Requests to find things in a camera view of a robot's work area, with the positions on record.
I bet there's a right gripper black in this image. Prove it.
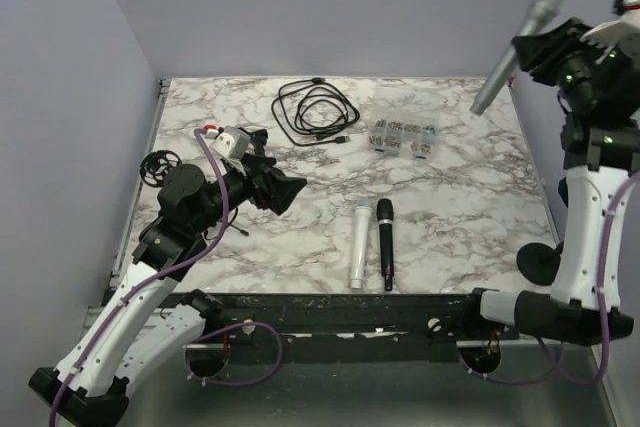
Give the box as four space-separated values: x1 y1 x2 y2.
517 16 614 111

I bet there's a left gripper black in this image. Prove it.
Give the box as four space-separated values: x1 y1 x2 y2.
193 153 307 234

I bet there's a grey microphone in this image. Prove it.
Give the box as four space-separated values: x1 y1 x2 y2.
468 0 569 117

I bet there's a white microphone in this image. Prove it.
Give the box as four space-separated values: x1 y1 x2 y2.
349 198 373 290

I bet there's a black tripod mic stand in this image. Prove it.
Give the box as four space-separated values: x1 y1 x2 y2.
140 150 223 234

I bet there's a black microphone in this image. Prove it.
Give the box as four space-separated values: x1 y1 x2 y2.
376 198 394 292

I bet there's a black round-base mic stand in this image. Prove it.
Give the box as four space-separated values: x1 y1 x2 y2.
249 129 268 156

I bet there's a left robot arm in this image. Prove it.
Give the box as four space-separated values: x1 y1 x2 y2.
29 154 307 426

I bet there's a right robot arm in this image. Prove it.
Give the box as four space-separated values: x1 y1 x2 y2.
459 12 639 346

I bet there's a clear plastic screw box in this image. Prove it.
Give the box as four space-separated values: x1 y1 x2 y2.
366 85 445 160

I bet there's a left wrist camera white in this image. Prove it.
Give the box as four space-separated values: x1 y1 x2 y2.
204 124 250 173

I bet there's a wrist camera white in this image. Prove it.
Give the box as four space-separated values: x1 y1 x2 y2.
581 0 639 49
204 124 250 173

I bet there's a black usb cable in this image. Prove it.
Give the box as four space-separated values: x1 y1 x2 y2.
271 75 362 144

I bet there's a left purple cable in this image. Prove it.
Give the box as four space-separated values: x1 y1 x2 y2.
48 127 231 427

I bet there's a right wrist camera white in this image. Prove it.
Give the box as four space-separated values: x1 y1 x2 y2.
581 0 639 49

